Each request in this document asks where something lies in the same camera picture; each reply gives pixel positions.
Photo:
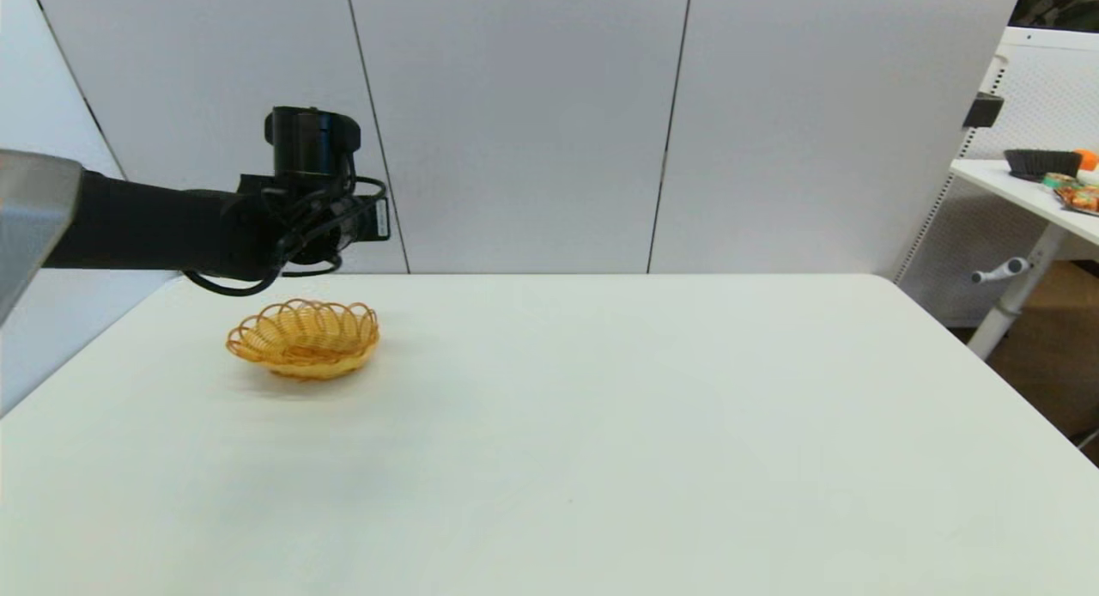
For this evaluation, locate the white side table leg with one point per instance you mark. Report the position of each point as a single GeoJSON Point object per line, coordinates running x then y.
{"type": "Point", "coordinates": [1017, 291]}

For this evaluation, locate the orange fruit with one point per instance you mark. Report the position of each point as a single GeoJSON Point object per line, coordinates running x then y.
{"type": "Point", "coordinates": [1088, 158]}

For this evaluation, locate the black box on panel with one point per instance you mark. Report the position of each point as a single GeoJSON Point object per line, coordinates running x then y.
{"type": "Point", "coordinates": [981, 111]}

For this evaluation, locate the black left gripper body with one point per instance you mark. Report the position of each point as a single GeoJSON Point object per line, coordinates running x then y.
{"type": "Point", "coordinates": [330, 227]}

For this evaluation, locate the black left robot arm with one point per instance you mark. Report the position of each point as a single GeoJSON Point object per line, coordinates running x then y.
{"type": "Point", "coordinates": [154, 227]}

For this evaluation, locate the orange snack packet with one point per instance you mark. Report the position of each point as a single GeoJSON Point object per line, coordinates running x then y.
{"type": "Point", "coordinates": [1082, 198]}

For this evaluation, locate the yellow woven wicker basket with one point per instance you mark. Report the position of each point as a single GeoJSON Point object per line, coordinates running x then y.
{"type": "Point", "coordinates": [300, 338]}

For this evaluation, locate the white pegboard panel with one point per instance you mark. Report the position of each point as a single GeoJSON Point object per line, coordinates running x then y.
{"type": "Point", "coordinates": [1047, 89]}

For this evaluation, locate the black fluted bowl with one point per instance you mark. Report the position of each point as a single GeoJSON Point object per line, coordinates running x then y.
{"type": "Point", "coordinates": [1041, 163]}

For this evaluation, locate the white side table top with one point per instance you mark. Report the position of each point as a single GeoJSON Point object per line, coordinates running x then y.
{"type": "Point", "coordinates": [1022, 192]}

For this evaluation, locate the small green tin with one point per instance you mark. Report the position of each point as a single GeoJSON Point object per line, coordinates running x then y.
{"type": "Point", "coordinates": [1059, 181]}

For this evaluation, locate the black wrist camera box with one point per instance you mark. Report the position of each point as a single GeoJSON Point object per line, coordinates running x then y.
{"type": "Point", "coordinates": [376, 218]}

